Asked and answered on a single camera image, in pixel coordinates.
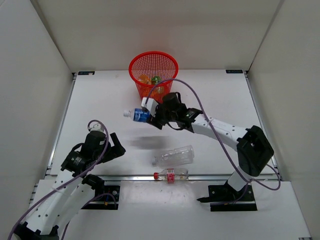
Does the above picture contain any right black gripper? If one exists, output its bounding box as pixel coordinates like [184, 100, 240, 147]
[148, 102, 179, 129]

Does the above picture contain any blue label clear bottle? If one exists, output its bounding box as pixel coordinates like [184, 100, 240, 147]
[123, 108, 150, 123]

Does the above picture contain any green plastic bottle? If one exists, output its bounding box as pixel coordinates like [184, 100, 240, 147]
[151, 75, 162, 85]

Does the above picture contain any clear plastic bottle white cap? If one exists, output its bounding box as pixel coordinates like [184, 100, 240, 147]
[151, 145, 195, 168]

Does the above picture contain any clear bottle red label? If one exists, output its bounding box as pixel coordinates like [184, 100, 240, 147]
[153, 168, 189, 184]

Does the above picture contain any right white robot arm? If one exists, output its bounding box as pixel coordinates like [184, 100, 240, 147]
[141, 92, 274, 203]

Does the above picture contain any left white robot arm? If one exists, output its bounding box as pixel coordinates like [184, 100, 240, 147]
[13, 130, 126, 240]

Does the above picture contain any red mesh plastic bin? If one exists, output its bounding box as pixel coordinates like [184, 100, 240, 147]
[128, 51, 179, 102]

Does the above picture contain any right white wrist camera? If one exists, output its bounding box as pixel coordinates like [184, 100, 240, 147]
[141, 97, 159, 117]

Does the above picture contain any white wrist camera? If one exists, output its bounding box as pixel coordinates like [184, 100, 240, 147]
[87, 123, 105, 133]
[141, 97, 159, 117]

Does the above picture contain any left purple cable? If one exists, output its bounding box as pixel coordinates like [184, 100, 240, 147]
[6, 119, 118, 240]

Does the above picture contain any purple cable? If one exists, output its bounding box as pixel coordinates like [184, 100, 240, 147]
[144, 78, 281, 201]
[6, 119, 118, 240]

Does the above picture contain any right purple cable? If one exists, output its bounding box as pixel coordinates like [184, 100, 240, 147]
[144, 78, 281, 201]

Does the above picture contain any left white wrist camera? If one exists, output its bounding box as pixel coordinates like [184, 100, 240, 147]
[87, 123, 105, 133]

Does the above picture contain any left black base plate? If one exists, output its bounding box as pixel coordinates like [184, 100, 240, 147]
[81, 181, 121, 211]

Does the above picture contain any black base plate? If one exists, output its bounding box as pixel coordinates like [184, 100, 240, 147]
[81, 181, 121, 211]
[197, 184, 258, 212]

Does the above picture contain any aluminium table rail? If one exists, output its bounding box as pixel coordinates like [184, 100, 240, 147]
[46, 174, 283, 183]

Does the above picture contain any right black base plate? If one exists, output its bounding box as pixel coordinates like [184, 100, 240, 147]
[197, 184, 258, 212]

